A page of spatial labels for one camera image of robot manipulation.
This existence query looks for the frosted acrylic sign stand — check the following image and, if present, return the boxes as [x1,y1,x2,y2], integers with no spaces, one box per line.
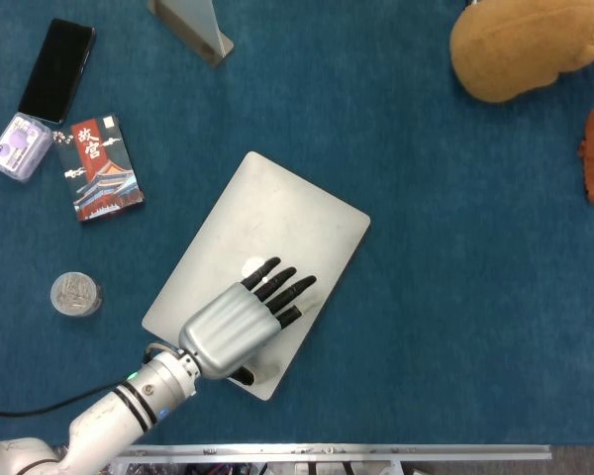
[147,0,235,68]

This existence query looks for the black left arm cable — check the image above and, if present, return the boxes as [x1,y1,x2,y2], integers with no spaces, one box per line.
[0,378,130,418]

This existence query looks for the silver Apple laptop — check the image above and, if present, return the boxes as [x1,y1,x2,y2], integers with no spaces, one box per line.
[142,150,371,402]

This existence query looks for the clear plastic case purple contents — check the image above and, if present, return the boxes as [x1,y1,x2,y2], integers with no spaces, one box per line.
[0,112,53,184]

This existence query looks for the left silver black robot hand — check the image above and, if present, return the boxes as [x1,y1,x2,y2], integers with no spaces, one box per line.
[177,256,318,387]

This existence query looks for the red black card box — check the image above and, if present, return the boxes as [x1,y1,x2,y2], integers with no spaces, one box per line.
[53,114,147,224]

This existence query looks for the black smartphone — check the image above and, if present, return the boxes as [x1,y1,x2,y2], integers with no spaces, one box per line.
[17,18,96,125]

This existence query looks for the brown plush toy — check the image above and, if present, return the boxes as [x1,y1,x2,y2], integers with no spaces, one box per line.
[448,0,594,104]

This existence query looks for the aluminium frame rail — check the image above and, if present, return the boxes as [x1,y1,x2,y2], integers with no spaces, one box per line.
[111,443,553,464]

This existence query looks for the clear round jar of clips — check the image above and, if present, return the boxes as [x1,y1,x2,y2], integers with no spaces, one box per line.
[49,271,104,317]

